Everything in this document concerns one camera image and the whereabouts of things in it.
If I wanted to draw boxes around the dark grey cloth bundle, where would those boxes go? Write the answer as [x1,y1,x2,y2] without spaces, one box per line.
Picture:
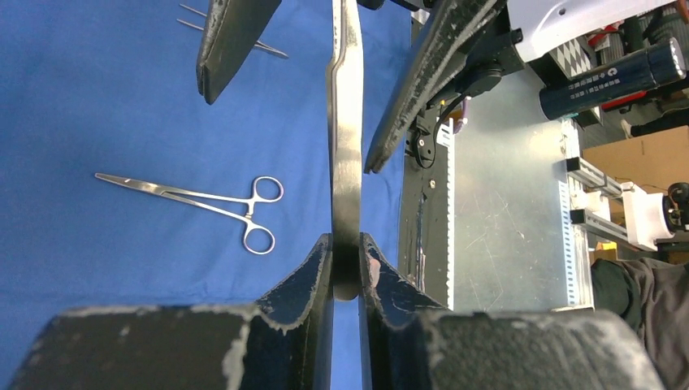
[591,258,688,389]

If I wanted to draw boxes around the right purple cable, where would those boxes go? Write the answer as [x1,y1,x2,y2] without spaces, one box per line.
[454,97,470,136]

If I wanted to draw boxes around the steel hemostat forceps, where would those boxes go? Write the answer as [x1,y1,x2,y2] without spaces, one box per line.
[94,172,284,255]

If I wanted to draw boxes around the steel tweezers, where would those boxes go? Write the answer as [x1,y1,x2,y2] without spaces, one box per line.
[176,1,288,61]

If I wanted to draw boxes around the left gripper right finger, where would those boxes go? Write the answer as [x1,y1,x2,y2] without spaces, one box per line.
[360,233,665,389]

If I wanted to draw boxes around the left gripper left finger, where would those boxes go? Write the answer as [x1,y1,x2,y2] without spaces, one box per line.
[10,234,333,389]

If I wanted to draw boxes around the brown cardboard box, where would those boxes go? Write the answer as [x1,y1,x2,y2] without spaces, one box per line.
[583,126,688,193]

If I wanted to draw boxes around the blue surgical wrap cloth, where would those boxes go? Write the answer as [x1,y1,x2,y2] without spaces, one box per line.
[0,0,415,390]

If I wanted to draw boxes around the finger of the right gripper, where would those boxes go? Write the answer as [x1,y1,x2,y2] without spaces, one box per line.
[196,0,281,105]
[364,0,507,173]

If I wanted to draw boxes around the dark blue cylindrical bottle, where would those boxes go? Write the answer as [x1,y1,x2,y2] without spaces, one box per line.
[539,37,687,120]

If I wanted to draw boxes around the slotted cable duct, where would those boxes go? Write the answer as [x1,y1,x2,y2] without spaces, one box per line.
[438,118,456,310]

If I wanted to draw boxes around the steel toothed tissue forceps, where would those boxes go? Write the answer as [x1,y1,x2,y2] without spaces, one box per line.
[326,0,364,301]

